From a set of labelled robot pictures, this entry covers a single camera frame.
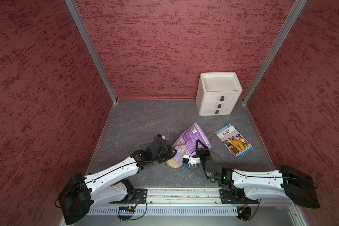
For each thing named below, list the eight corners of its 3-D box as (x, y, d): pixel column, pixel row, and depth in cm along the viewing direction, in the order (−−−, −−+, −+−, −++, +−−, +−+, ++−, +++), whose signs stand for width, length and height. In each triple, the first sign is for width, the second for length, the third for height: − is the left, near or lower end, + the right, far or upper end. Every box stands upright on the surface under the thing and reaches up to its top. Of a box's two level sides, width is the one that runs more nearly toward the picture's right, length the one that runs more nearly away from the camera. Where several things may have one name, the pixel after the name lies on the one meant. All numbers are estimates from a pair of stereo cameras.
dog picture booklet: (236, 159, 90) (237, 157, 88) (214, 133, 102) (215, 131, 101) (252, 148, 95) (254, 147, 93) (230, 125, 107) (231, 123, 105)
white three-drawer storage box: (198, 116, 112) (203, 91, 91) (195, 97, 127) (199, 71, 106) (231, 116, 113) (244, 91, 92) (224, 97, 127) (234, 71, 106)
